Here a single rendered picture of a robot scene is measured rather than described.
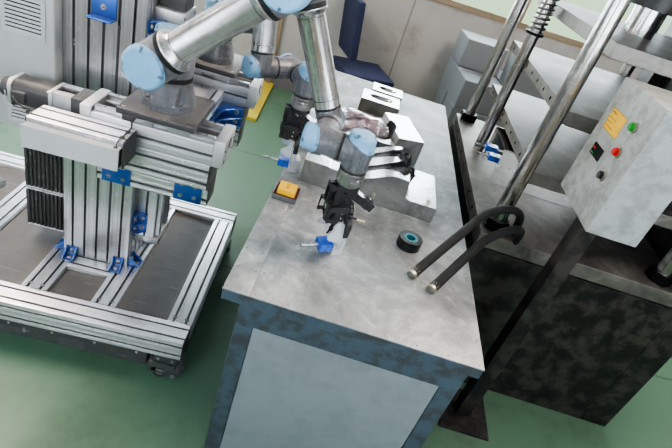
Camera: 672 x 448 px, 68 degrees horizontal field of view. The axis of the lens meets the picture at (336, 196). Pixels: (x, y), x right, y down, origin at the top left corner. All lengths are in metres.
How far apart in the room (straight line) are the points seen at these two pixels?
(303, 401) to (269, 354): 0.20
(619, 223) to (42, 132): 1.64
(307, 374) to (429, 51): 3.65
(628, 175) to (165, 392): 1.70
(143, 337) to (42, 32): 1.04
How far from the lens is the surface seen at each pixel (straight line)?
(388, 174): 1.75
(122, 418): 2.02
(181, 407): 2.04
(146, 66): 1.33
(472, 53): 4.21
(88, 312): 2.01
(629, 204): 1.63
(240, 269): 1.36
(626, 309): 2.31
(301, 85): 1.68
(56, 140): 1.55
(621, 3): 1.79
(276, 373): 1.51
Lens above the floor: 1.70
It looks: 31 degrees down
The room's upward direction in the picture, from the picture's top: 19 degrees clockwise
